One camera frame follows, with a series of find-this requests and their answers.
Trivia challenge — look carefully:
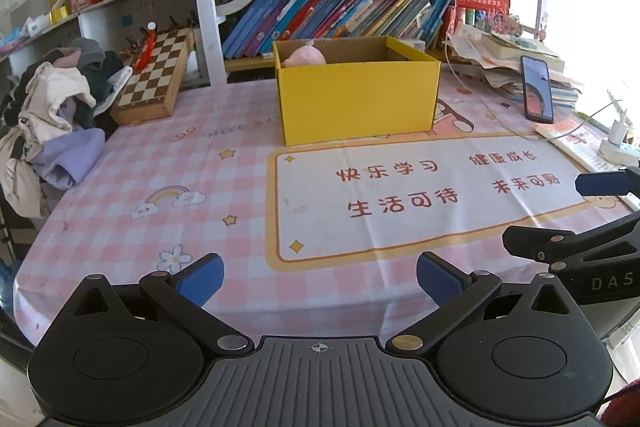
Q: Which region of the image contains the person's red knit clothing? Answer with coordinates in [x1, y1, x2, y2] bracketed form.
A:
[600, 382, 640, 427]

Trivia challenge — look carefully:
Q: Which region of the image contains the row of leaning books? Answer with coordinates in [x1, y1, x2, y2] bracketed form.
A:
[221, 0, 453, 60]

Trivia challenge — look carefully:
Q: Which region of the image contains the pile of clothes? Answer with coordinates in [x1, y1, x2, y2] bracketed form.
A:
[0, 38, 133, 220]

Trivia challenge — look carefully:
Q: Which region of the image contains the pink checkered tablecloth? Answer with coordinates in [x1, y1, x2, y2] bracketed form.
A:
[12, 77, 640, 358]

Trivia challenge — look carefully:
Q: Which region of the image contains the colourful paper decoration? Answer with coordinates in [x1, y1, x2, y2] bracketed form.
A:
[475, 12, 523, 35]

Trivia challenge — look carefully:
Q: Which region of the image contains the red tassel ornament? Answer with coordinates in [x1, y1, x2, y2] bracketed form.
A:
[131, 22, 158, 72]

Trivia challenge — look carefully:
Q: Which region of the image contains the yellow cardboard box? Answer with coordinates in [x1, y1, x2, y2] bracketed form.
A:
[272, 36, 442, 146]

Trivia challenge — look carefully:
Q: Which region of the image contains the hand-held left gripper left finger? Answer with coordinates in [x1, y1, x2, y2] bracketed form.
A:
[70, 252, 256, 355]

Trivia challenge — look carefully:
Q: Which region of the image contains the pink plush toy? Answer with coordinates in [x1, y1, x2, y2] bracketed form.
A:
[281, 41, 328, 68]

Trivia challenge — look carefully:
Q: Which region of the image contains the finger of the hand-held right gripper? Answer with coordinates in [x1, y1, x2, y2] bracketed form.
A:
[501, 211, 640, 275]
[574, 167, 640, 210]

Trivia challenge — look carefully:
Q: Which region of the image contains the pile of papers and books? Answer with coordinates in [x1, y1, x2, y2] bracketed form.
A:
[442, 24, 583, 110]

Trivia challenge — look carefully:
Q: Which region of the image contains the wooden chessboard box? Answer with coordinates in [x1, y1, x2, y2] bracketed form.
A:
[110, 28, 196, 126]

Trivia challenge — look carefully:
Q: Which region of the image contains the black upright smartphone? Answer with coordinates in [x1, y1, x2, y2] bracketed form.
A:
[520, 55, 555, 124]

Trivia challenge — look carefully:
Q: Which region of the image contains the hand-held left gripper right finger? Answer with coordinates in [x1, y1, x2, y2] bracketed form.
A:
[385, 252, 576, 355]

